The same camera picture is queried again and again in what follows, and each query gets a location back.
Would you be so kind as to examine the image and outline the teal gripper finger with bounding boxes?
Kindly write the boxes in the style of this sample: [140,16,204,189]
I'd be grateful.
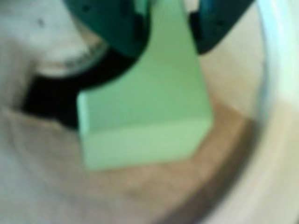
[186,0,254,56]
[63,0,150,58]

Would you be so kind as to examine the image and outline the light green U-shaped block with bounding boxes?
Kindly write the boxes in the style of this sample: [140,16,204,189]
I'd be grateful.
[77,0,214,172]

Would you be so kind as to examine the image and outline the white round ring container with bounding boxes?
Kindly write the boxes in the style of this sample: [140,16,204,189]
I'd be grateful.
[203,0,299,224]

